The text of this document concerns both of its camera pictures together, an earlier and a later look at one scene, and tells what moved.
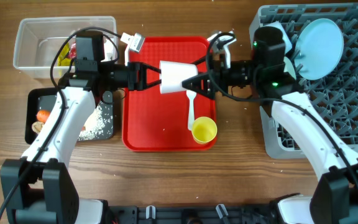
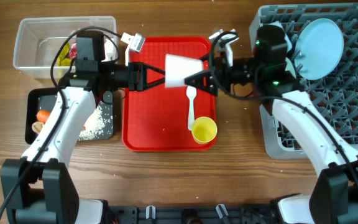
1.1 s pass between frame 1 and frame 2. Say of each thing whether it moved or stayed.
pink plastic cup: moved
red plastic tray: stayed
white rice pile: stayed
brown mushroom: stayed
